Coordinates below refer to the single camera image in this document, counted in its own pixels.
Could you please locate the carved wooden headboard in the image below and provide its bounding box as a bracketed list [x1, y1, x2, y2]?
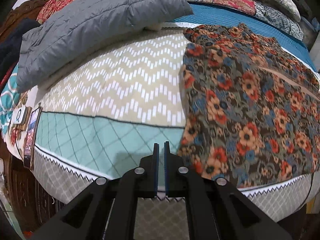
[1, 0, 49, 42]

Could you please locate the grey quilted puffer jacket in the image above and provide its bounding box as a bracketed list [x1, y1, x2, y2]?
[16, 0, 193, 93]

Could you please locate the small book stack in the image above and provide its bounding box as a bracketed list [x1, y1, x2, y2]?
[10, 104, 42, 171]

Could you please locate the floral patterned garment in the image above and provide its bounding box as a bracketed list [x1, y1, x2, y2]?
[178, 23, 319, 188]

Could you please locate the teal quilted mattress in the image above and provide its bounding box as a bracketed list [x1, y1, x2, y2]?
[33, 112, 319, 239]

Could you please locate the beige chevron bed cover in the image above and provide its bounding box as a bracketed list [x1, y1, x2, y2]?
[41, 28, 188, 127]

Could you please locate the teal patterned pillow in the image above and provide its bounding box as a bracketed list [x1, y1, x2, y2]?
[0, 65, 20, 136]

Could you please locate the blue striped bed sheet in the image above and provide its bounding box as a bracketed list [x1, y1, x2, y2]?
[172, 3, 317, 72]

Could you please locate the grey speckled blanket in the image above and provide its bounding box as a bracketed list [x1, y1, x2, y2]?
[254, 1, 304, 41]

